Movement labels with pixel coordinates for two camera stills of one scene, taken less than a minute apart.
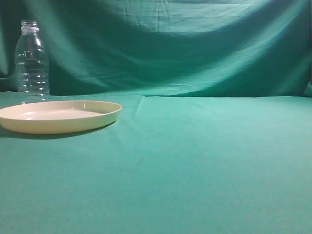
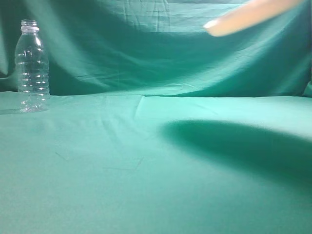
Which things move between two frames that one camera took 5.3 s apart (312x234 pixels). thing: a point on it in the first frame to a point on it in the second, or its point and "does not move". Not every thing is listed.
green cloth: x=214 y=135 does not move
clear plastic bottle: x=31 y=65 does not move
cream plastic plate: x=60 y=117 to x=254 y=13
